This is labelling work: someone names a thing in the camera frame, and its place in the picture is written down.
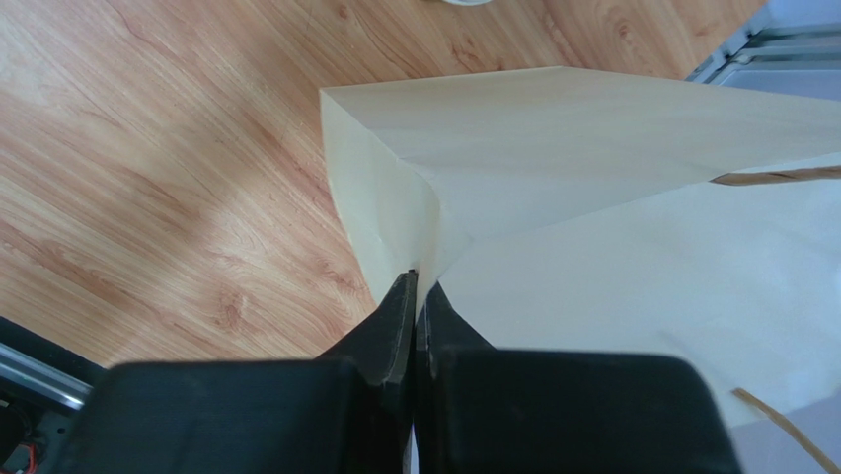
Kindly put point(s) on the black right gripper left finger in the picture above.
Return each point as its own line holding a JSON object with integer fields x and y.
{"x": 344, "y": 411}

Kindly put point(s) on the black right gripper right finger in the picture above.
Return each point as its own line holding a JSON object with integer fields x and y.
{"x": 481, "y": 409}

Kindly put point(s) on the brown paper bag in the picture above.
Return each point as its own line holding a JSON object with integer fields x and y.
{"x": 566, "y": 209}

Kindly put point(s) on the stack of paper cups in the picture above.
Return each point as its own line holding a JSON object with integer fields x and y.
{"x": 467, "y": 3}

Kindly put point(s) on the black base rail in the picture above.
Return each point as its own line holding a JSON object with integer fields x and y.
{"x": 43, "y": 386}

